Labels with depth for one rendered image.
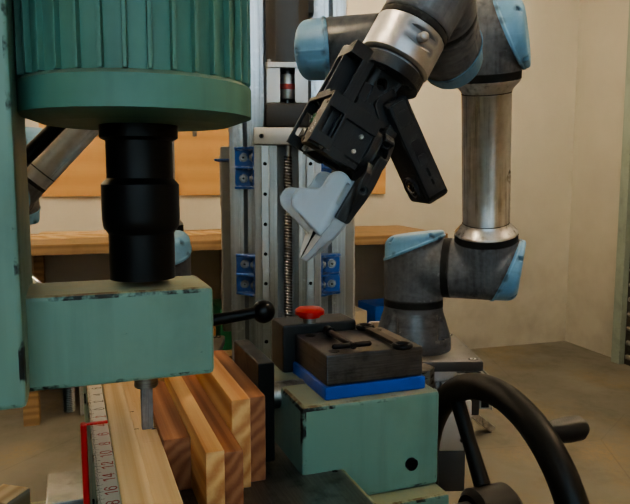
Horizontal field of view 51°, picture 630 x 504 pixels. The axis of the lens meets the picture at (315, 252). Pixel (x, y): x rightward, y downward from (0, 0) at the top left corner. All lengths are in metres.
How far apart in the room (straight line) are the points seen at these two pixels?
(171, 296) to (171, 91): 0.16
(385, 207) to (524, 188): 1.02
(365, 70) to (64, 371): 0.38
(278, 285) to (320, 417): 0.82
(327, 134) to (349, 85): 0.05
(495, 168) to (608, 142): 3.49
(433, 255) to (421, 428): 0.66
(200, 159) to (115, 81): 3.43
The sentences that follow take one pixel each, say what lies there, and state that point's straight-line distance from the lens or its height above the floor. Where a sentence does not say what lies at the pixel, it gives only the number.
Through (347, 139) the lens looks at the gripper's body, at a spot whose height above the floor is 1.19.
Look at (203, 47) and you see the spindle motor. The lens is 0.48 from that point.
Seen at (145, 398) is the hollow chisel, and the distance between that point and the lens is 0.57.
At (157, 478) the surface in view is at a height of 0.94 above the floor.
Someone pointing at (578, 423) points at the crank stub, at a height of 0.92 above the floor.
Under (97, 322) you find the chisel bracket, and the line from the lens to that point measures 0.52.
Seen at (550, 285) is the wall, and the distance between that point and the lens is 4.90.
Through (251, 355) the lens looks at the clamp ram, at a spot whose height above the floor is 0.99.
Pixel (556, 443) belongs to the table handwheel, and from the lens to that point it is 0.64.
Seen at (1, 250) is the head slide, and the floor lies 1.11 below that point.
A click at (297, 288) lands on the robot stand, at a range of 1.39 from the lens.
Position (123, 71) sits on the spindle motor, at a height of 1.22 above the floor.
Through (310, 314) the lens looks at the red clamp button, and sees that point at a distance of 0.66.
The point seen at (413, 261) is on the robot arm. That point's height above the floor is 1.00.
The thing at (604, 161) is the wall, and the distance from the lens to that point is 4.69.
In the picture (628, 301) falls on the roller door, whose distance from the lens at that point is 4.51.
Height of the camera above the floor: 1.16
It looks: 6 degrees down
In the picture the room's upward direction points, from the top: straight up
